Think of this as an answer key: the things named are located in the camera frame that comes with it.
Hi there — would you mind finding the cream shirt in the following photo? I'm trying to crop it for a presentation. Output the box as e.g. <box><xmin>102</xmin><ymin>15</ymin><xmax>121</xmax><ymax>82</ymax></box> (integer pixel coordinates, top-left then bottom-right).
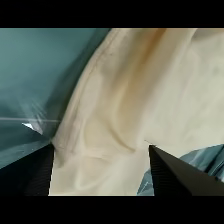
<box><xmin>48</xmin><ymin>28</ymin><xmax>224</xmax><ymax>197</ymax></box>

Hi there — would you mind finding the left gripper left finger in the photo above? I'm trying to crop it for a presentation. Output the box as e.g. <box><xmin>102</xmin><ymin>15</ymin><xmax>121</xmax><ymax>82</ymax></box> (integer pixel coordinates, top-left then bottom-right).
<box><xmin>0</xmin><ymin>143</ymin><xmax>55</xmax><ymax>197</ymax></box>

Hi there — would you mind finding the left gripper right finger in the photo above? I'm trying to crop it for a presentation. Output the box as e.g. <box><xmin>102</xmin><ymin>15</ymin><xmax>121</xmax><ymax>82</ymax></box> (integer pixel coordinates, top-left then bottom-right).
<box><xmin>148</xmin><ymin>144</ymin><xmax>224</xmax><ymax>197</ymax></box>

